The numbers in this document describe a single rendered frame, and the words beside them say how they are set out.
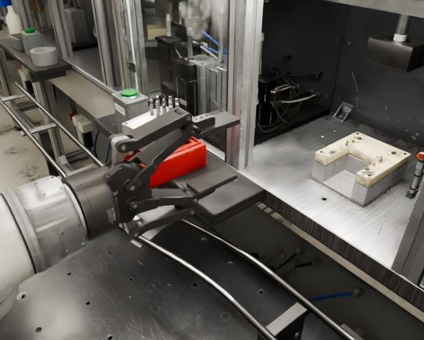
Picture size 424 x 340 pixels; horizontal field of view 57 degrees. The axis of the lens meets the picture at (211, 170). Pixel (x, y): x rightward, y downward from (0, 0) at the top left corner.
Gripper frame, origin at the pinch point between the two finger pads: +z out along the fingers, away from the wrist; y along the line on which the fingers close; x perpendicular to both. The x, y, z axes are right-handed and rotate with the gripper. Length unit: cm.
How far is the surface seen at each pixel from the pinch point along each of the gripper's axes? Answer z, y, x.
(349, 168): 39.9, -20.0, 2.4
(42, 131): -1, -33, 90
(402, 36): 41.9, 8.7, -0.9
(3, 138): 10, -112, 261
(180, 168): 10.3, -19.6, 25.0
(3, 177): -5, -112, 208
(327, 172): 33.1, -18.8, 3.4
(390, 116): 64, -17, 8
